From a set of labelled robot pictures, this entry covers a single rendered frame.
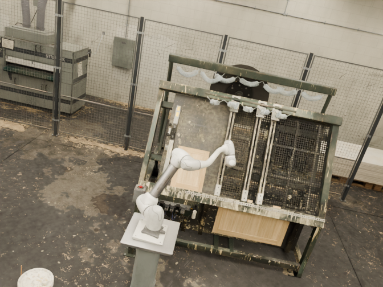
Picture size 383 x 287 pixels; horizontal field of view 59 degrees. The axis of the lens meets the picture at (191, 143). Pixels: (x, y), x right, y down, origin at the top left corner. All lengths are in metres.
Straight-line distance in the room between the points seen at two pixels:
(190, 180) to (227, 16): 5.19
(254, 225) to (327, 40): 5.41
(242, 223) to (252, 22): 5.25
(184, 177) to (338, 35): 5.82
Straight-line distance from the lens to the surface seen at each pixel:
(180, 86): 4.08
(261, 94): 4.68
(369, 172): 7.79
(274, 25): 8.48
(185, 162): 3.22
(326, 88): 4.76
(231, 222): 4.43
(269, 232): 4.56
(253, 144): 4.10
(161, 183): 3.41
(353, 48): 8.90
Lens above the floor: 2.97
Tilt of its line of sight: 24 degrees down
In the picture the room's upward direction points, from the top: 12 degrees clockwise
